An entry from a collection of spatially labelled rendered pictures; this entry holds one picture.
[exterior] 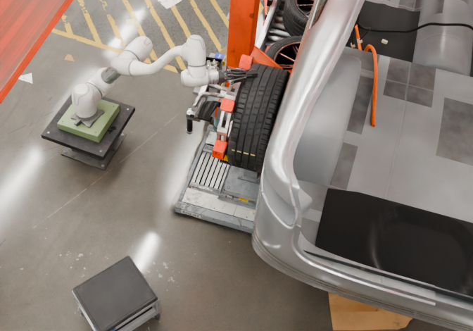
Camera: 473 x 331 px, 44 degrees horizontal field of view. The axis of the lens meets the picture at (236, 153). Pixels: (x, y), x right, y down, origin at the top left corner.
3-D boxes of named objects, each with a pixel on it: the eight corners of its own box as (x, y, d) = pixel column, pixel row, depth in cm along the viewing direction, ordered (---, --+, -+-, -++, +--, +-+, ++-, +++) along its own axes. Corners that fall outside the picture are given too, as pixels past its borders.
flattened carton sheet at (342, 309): (415, 329, 386) (417, 327, 384) (332, 330, 382) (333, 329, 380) (406, 285, 404) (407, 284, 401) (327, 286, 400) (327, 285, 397)
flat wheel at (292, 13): (276, -1, 528) (279, -23, 509) (348, -4, 536) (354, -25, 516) (289, 52, 490) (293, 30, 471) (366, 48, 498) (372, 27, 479)
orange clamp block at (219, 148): (227, 148, 361) (223, 160, 356) (215, 145, 362) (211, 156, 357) (228, 141, 356) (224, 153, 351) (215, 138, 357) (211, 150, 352)
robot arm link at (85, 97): (70, 113, 421) (63, 91, 403) (85, 96, 431) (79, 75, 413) (89, 121, 416) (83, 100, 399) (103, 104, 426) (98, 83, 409)
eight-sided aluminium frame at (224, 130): (224, 170, 381) (228, 117, 337) (214, 167, 381) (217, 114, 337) (246, 108, 412) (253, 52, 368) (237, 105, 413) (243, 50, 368)
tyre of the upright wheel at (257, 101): (296, 53, 378) (277, 137, 417) (260, 45, 381) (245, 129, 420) (276, 103, 325) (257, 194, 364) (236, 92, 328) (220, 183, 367)
